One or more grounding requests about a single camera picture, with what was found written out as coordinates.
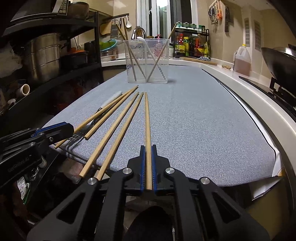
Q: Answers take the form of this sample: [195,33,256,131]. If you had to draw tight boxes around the window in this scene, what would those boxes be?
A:
[136,0,200,39]

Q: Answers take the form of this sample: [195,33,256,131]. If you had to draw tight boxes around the white paper roll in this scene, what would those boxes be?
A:
[16,84,31,97]

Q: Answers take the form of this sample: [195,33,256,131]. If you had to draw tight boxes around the white paper sheet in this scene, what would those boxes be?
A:
[252,148,286,200]

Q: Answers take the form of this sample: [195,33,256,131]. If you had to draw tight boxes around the black pot with orange lid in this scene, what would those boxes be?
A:
[61,47,90,70]

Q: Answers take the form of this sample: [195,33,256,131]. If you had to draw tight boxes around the brown bowl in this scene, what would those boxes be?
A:
[68,1,90,20]

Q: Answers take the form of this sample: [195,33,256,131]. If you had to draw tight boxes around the stainless steel stockpot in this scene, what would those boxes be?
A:
[23,33,62,87]

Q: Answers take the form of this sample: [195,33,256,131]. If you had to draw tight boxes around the white spoon with striped handle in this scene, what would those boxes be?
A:
[136,36,151,80]

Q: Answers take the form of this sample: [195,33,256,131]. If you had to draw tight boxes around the black microwave oven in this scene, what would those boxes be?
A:
[10,0,71,23]

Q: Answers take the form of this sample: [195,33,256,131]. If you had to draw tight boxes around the wall vent grille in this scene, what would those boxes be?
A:
[253,20,261,50]
[244,17,250,46]

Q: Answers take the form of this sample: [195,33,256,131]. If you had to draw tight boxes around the hanging kitchen tools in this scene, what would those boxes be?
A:
[208,0,223,25]

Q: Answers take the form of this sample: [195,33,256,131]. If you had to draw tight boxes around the row of green-lidded spice jars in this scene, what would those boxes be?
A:
[177,21,206,32]

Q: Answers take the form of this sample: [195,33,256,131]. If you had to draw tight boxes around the grey fabric table cover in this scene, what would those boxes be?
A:
[43,64,277,187]

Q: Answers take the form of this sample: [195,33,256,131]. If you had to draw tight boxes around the black gas stove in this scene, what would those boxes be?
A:
[239,75,296,117]

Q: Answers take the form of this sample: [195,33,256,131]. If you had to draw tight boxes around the row of sauce bottles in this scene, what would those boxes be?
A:
[175,33,209,57]

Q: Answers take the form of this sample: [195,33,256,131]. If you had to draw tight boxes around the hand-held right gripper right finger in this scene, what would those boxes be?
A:
[151,145,270,241]

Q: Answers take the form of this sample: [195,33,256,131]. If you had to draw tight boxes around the plastic oil jug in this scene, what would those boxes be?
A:
[233,44,252,77]

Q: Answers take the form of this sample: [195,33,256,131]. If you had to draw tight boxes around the metal grater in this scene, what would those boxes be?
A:
[110,19,119,39]

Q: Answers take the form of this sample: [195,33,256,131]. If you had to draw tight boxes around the black wok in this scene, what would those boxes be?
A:
[260,45,296,82]

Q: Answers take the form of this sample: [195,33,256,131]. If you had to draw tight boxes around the green colander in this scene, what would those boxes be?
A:
[100,39,117,52]

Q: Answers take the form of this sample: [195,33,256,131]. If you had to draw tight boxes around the clear plastic utensil container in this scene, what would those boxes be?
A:
[125,38,170,84]

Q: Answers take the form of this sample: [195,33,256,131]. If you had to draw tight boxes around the black kettle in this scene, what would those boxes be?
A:
[84,40,97,63]

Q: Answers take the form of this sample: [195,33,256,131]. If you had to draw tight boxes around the chrome faucet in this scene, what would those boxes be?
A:
[131,26,147,40]

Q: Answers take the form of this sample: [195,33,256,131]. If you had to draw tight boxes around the white-handled metal fork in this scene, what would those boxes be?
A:
[61,91,123,151]

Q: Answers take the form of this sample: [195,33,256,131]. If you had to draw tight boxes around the wooden cutting board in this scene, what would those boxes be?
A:
[179,56,218,66]

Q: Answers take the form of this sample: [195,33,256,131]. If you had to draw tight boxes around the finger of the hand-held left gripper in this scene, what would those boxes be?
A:
[0,124,75,161]
[0,122,70,145]

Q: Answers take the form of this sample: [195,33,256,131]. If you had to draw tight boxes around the wooden chopstick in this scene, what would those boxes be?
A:
[54,85,139,149]
[96,92,144,181]
[84,91,135,140]
[148,22,178,80]
[115,23,147,80]
[79,92,140,178]
[145,92,153,191]
[122,17,137,82]

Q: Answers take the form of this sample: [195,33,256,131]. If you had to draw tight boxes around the black metal shelving rack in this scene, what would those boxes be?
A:
[0,11,105,142]

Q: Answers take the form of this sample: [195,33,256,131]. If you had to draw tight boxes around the hanging cleaver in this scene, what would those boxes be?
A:
[224,6,234,32]

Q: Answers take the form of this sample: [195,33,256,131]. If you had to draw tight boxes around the black spice rack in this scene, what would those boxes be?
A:
[174,22,210,58]

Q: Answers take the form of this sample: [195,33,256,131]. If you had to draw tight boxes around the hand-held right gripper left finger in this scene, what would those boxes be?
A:
[26,146,147,241]

